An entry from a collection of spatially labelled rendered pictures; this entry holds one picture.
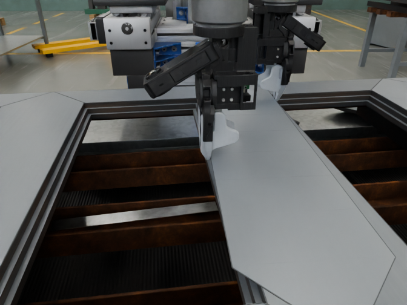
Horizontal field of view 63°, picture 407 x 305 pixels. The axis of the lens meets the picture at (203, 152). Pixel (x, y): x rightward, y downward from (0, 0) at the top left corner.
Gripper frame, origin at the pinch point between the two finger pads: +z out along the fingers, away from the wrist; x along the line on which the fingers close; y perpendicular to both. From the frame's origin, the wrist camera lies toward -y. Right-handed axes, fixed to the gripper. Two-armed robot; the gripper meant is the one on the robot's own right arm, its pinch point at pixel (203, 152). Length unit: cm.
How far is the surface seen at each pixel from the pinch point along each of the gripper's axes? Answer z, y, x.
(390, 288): 0.7, 14.9, -28.2
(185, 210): 13.1, -3.3, 1.5
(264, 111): 0.7, 15.6, 17.5
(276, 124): 0.7, 16.0, 10.5
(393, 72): 74, 245, 281
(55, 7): 79, -293, 1030
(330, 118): 18, 49, 49
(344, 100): 2.8, 39.7, 27.3
